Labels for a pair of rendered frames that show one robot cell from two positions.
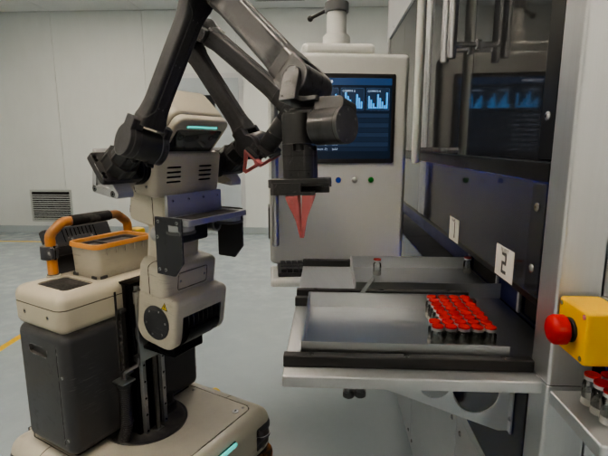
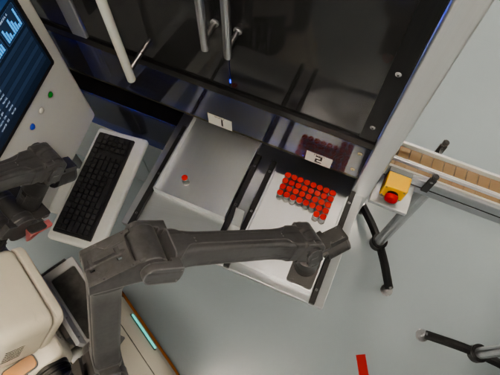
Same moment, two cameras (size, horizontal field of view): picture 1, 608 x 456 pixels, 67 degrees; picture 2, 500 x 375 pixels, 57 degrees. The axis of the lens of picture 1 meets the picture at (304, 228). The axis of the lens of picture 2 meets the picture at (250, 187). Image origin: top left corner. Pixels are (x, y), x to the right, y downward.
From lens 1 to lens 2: 1.36 m
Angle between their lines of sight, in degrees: 73
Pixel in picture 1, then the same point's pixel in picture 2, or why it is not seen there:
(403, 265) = (176, 153)
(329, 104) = (338, 242)
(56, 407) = not seen: outside the picture
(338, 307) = not seen: hidden behind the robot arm
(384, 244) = (83, 120)
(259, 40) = (263, 254)
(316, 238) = not seen: hidden behind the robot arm
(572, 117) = (400, 140)
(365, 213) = (62, 120)
